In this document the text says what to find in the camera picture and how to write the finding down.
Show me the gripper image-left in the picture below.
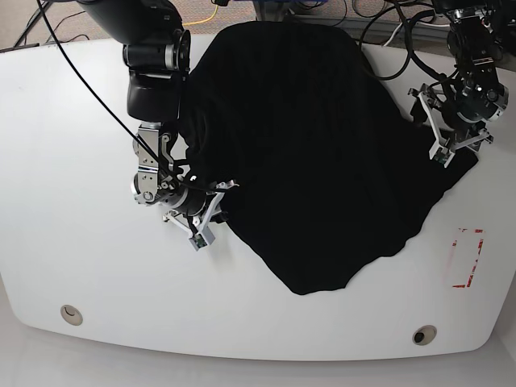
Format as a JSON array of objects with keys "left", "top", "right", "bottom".
[{"left": 162, "top": 180, "right": 239, "bottom": 239}]

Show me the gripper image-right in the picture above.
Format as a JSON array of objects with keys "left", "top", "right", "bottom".
[{"left": 408, "top": 82, "right": 493, "bottom": 154}]

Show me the black t-shirt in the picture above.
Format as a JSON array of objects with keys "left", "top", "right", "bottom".
[{"left": 179, "top": 22, "right": 477, "bottom": 295}]

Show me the black robot arm image-left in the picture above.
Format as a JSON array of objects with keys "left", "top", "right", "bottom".
[{"left": 79, "top": 1, "right": 236, "bottom": 250}]

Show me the red tape rectangle marking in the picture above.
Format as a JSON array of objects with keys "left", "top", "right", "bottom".
[{"left": 447, "top": 228, "right": 485, "bottom": 289}]

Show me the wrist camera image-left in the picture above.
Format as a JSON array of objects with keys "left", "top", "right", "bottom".
[{"left": 189, "top": 228, "right": 215, "bottom": 252}]

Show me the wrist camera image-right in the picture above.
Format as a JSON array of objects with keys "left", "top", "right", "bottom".
[{"left": 429, "top": 142, "right": 456, "bottom": 168}]

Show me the white cable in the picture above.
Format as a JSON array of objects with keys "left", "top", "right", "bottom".
[{"left": 382, "top": 23, "right": 404, "bottom": 48}]

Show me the aluminium frame stand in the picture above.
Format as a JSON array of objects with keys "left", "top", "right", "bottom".
[{"left": 252, "top": 0, "right": 451, "bottom": 56}]

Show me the left table cable grommet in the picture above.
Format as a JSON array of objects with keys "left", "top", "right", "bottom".
[{"left": 60, "top": 305, "right": 83, "bottom": 327}]

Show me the table cable grommet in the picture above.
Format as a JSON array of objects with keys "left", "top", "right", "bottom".
[
  {"left": 412, "top": 325, "right": 437, "bottom": 346},
  {"left": 60, "top": 305, "right": 83, "bottom": 327}
]

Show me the right table cable grommet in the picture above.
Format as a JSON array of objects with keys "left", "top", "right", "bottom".
[{"left": 412, "top": 325, "right": 437, "bottom": 346}]

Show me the black floor cable left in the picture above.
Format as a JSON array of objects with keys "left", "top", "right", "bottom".
[{"left": 14, "top": 0, "right": 106, "bottom": 48}]

